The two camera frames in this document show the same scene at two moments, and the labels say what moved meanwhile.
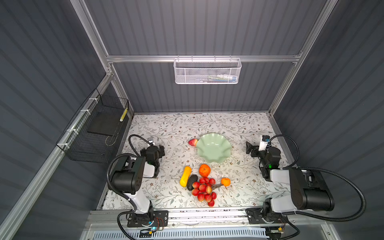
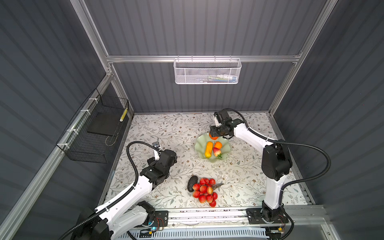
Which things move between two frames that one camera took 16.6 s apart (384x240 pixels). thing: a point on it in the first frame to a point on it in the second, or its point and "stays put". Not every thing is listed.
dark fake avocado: [192, 178] stays put
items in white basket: [223, 77] stays put
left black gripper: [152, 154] to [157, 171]
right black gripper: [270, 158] to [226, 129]
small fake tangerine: [225, 181] to [218, 145]
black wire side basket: [94, 134] stays put
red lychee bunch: [202, 189] stays put
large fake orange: [204, 170] to [213, 138]
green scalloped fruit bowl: [213, 147] stays put
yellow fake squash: [187, 172] to [209, 149]
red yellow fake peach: [192, 142] to [217, 152]
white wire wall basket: [207, 71] stays put
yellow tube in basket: [123, 115] stays put
